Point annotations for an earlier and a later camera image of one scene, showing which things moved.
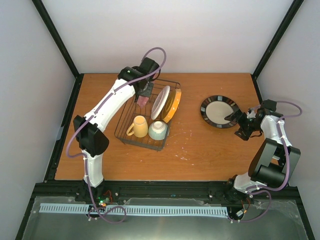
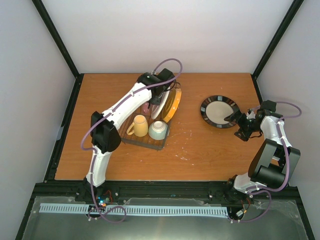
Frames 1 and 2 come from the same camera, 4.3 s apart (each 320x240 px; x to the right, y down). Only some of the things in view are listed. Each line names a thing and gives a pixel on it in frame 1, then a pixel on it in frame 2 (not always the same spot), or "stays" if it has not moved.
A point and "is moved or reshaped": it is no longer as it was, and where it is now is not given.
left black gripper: [147, 92] to [155, 101]
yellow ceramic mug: [139, 128] stays
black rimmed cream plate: [215, 109] stays
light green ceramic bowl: [157, 130] stays
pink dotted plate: [142, 101] is moved or reshaped
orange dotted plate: [171, 104] stays
